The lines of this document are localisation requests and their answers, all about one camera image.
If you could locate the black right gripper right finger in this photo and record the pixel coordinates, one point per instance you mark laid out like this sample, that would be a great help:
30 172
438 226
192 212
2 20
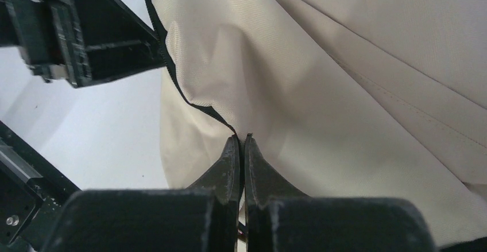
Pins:
280 217

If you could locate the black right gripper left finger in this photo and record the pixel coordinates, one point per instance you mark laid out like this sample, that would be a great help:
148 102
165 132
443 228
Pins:
201 217

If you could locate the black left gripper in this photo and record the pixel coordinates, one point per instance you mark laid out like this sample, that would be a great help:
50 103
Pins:
86 42

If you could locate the cream canvas student bag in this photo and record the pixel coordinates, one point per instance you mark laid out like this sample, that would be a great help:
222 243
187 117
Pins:
372 98

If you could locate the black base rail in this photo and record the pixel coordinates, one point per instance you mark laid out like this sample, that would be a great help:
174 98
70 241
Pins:
33 192

